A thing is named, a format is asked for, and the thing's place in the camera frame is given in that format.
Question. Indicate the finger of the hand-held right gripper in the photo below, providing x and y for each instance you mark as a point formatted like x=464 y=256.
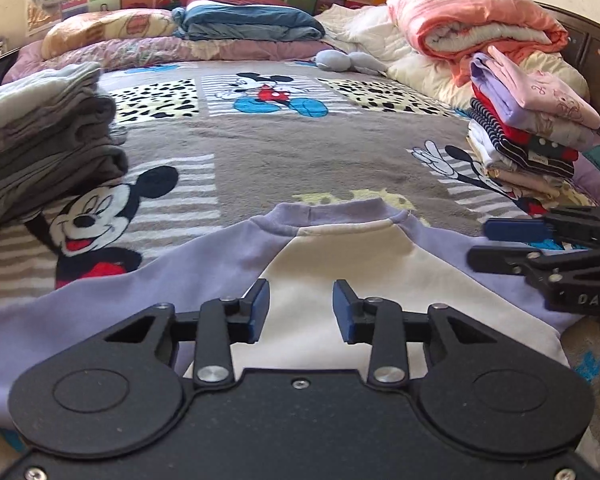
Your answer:
x=500 y=260
x=515 y=230

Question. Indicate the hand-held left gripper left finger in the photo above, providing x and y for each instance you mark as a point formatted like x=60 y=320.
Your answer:
x=258 y=312

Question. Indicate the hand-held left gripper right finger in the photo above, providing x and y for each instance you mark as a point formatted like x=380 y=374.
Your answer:
x=342 y=315

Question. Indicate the purple and cream sweatshirt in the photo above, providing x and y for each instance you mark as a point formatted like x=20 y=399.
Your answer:
x=330 y=245

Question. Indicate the stack of pink striped clothes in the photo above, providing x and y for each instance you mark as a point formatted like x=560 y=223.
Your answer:
x=525 y=120

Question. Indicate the stack of grey folded clothes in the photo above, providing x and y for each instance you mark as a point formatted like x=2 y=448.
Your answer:
x=45 y=135

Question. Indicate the cartoon mouse printed blanket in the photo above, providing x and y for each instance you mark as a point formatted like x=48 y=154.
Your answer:
x=260 y=160

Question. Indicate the white quilt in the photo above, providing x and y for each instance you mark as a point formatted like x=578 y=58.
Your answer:
x=415 y=67

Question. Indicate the rolled pink quilt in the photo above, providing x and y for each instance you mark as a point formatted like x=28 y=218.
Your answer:
x=470 y=20

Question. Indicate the light blue plush toy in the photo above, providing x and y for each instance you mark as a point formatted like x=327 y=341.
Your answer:
x=350 y=60

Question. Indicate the blue folded blanket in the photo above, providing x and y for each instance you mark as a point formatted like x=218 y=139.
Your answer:
x=250 y=25

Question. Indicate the yellow floral pillow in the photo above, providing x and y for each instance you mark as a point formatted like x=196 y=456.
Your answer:
x=105 y=30

